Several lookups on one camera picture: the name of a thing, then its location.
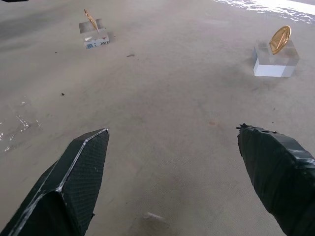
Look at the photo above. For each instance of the clear acrylic block stand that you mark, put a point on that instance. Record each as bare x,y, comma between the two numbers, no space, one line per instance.
275,61

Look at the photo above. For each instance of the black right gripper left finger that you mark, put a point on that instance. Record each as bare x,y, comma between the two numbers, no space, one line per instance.
73,186

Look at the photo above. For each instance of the gold coin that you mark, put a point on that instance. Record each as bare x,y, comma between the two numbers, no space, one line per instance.
280,39
91,20

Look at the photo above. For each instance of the clear tape patch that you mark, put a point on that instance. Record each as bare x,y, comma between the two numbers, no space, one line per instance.
17,125

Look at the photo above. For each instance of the clear acrylic block with label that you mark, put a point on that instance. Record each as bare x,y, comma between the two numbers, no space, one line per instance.
94,35

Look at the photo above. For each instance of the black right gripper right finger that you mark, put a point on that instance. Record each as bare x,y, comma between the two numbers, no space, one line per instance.
278,177

